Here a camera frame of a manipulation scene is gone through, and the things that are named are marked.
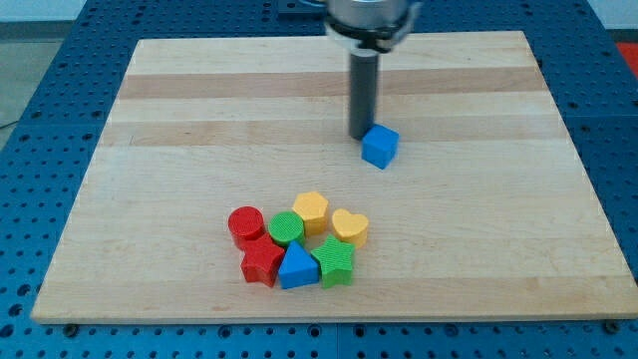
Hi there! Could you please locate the red star block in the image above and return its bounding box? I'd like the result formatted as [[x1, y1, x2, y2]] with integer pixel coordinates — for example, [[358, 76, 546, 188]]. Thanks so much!
[[240, 233, 285, 287]]

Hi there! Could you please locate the blue cube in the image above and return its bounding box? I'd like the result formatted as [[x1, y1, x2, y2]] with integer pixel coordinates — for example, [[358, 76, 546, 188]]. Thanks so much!
[[361, 125, 400, 170]]

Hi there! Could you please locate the yellow hexagon block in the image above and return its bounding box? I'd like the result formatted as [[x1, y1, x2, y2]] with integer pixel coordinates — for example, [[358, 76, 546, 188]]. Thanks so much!
[[292, 191, 329, 236]]

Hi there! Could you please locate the green cylinder block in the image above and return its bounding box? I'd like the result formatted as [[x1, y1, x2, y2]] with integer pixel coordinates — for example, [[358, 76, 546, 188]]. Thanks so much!
[[267, 211, 305, 247]]

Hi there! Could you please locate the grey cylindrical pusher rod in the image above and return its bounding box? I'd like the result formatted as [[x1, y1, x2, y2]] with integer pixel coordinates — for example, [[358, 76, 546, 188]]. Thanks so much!
[[348, 55, 379, 141]]

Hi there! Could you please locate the green star block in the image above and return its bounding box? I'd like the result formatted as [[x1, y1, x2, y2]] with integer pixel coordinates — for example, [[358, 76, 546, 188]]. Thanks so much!
[[311, 234, 355, 289]]

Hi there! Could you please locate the blue triangle block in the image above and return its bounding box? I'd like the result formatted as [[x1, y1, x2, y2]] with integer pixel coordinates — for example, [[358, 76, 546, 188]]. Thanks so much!
[[278, 241, 319, 289]]

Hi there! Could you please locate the red cylinder block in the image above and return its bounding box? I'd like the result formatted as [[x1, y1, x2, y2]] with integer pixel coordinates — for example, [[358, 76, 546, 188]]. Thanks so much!
[[227, 206, 265, 250]]

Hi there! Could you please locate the wooden board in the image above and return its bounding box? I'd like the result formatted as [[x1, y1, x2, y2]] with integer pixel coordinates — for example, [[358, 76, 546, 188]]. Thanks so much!
[[31, 32, 637, 324]]

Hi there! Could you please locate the yellow heart block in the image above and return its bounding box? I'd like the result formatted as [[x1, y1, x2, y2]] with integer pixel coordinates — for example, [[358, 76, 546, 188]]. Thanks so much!
[[332, 208, 370, 248]]

